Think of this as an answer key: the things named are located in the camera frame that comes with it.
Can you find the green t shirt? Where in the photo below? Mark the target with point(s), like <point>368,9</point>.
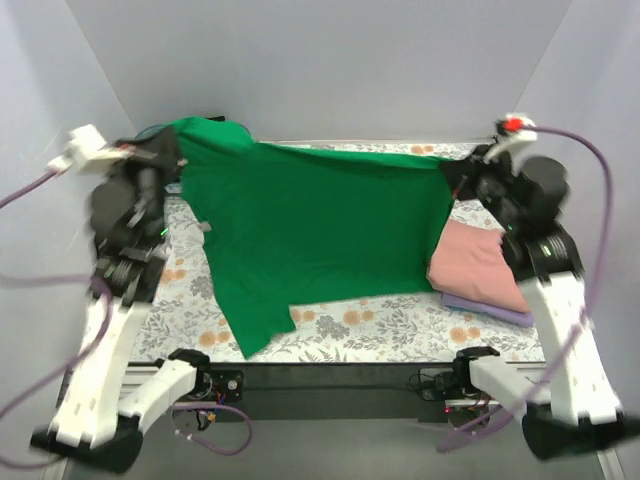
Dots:
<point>292,226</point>

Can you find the folded lilac t shirt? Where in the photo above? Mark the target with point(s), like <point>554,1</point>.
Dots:
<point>510,316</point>

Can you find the aluminium frame rail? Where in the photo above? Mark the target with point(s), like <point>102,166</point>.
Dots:
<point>194,413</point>

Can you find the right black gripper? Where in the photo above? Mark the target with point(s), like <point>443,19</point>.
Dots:
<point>467,171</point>

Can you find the teal plastic bin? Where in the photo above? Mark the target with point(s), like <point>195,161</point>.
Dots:
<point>207,156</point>

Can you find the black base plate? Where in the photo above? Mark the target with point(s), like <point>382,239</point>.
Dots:
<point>427,392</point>

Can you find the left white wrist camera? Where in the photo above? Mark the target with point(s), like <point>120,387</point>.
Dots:
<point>88,152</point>

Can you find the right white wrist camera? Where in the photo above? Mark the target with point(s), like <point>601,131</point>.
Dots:
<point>512,136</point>

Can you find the floral table mat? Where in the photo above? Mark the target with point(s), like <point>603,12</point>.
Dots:
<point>384,329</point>

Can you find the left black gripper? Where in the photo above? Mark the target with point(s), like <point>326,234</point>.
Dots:
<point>163,148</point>

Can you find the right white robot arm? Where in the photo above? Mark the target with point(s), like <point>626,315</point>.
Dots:
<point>550,340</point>

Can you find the folded pink t shirt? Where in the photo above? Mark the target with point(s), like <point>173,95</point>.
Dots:
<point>468,263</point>

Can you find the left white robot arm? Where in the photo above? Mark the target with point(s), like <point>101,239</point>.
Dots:
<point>115,350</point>

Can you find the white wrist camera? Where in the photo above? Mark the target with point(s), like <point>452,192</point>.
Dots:
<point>512,136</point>
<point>88,152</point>

